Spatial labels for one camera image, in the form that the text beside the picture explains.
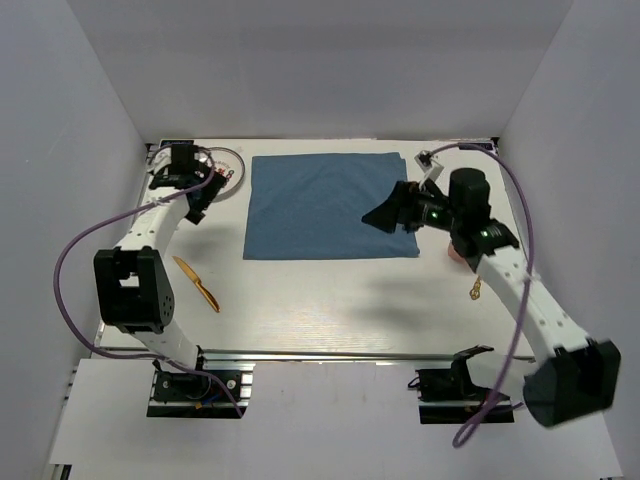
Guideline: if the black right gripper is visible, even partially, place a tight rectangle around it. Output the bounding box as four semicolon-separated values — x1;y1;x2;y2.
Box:
362;180;464;234

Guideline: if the white printed plate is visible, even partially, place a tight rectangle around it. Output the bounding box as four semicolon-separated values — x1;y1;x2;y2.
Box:
209;146;246;202

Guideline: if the gold knife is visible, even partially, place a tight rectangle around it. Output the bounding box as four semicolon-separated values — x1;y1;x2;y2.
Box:
173;256;221;313

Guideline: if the pink plastic cup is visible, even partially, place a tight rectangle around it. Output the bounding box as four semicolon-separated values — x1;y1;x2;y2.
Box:
447;243;464;263

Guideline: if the blue cloth napkin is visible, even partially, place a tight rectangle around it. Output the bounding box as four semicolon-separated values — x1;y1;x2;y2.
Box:
243;152;420;261

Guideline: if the gold fork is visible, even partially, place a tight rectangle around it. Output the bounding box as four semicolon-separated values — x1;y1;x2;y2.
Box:
469;276;482;301

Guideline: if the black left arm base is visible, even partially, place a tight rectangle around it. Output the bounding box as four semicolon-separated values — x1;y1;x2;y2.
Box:
146;360;254;419

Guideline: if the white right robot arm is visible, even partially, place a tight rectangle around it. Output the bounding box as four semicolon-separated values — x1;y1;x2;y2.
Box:
362;168;621;427

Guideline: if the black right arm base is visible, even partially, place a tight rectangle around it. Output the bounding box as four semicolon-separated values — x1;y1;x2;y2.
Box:
407;345;494;425

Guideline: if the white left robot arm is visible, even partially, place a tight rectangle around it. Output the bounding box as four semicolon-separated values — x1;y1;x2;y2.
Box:
94;144;227;399

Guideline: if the dark corner label sticker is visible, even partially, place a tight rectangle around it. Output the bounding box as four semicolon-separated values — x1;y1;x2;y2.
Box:
159;139;194;148

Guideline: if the right corner label sticker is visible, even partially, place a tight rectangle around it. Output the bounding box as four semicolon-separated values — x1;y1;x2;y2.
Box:
459;142;494;151

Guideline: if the aluminium table edge rail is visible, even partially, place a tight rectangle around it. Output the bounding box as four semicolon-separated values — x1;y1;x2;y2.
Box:
94;345;566;363

